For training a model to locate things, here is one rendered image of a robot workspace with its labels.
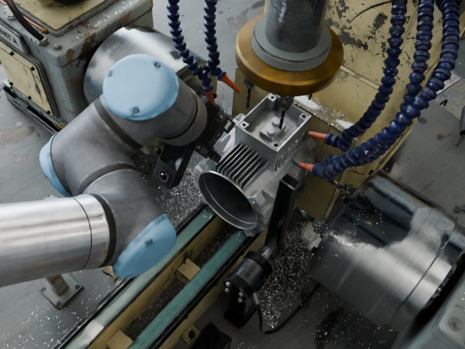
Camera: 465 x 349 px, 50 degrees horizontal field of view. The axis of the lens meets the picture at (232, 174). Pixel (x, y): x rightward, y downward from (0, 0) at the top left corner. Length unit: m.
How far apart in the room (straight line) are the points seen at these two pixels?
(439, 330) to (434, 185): 0.66
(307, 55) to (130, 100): 0.30
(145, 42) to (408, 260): 0.68
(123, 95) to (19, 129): 0.85
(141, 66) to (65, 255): 0.26
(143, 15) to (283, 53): 0.52
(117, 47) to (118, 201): 0.55
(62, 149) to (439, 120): 1.17
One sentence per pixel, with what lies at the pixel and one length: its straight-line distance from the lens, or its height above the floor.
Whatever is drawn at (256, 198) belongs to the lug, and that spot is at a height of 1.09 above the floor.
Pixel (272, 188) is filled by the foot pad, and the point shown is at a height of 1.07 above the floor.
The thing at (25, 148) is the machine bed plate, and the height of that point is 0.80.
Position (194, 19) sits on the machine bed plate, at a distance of 1.75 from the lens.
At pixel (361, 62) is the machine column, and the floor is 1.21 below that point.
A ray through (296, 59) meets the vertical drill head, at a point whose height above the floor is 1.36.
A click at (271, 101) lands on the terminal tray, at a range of 1.03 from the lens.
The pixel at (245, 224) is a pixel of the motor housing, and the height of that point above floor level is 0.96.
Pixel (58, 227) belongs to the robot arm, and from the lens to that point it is 0.56.
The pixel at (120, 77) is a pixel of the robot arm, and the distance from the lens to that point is 0.67.
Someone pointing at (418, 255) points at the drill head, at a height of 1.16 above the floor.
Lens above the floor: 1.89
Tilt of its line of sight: 55 degrees down
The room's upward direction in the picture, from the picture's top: 6 degrees clockwise
